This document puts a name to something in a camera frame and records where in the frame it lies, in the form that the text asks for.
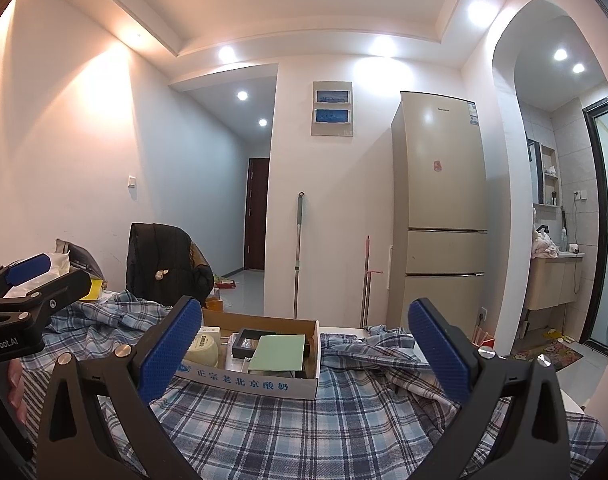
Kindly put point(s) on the yellow bag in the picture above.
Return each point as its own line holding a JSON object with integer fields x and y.
{"x": 93, "y": 290}

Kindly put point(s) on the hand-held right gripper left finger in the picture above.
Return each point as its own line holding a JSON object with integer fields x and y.
{"x": 168, "y": 345}

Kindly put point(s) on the shallow cardboard box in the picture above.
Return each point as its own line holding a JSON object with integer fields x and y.
{"x": 264, "y": 387}

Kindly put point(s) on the black gift box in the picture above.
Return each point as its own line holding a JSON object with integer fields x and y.
{"x": 269, "y": 332}

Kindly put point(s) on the grey cloth bag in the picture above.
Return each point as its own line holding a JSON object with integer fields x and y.
{"x": 81, "y": 257}

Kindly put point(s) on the blue plaid cloth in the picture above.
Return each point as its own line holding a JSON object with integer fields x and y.
{"x": 309, "y": 430}

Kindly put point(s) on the recessed ceiling spotlights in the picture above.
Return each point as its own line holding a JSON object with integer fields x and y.
{"x": 384, "y": 45}

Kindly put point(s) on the beige refrigerator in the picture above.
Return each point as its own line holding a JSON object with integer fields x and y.
{"x": 439, "y": 200}

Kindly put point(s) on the beige sink cabinet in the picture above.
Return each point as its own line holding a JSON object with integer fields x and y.
{"x": 551, "y": 282}

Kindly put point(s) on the black jacket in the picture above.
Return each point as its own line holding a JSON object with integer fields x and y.
{"x": 153, "y": 260}

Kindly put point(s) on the small paper box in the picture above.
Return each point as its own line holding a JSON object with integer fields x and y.
{"x": 279, "y": 352}

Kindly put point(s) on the person's left hand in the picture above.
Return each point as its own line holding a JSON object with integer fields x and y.
{"x": 16, "y": 385}

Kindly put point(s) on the wall electrical panel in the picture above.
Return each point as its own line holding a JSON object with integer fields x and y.
{"x": 332, "y": 109}

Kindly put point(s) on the dark brown door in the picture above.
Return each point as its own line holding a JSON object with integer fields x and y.
{"x": 258, "y": 215}

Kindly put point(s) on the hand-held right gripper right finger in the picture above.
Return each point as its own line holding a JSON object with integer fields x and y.
{"x": 439, "y": 355}

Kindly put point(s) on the wall niche shelf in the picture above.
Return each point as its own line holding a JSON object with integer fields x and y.
{"x": 550, "y": 175}

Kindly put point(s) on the white plastic bag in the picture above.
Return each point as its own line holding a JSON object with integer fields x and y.
{"x": 56, "y": 262}

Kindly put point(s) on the patterned floor mat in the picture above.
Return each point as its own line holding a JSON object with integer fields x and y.
{"x": 549, "y": 356}

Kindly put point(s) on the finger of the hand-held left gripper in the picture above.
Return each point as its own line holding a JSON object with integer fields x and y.
{"x": 28, "y": 267}
{"x": 48, "y": 296}

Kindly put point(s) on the brown garment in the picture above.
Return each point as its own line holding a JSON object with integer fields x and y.
{"x": 197, "y": 257}

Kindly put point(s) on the round cream-lidded jar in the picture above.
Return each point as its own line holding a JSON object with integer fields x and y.
{"x": 202, "y": 350}

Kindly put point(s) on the pile of towels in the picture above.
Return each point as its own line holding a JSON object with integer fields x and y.
{"x": 545, "y": 246}

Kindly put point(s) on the small cardboard box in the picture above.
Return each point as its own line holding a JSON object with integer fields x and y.
{"x": 214, "y": 304}

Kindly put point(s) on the bathroom mirror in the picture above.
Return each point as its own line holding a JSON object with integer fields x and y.
{"x": 534, "y": 170}

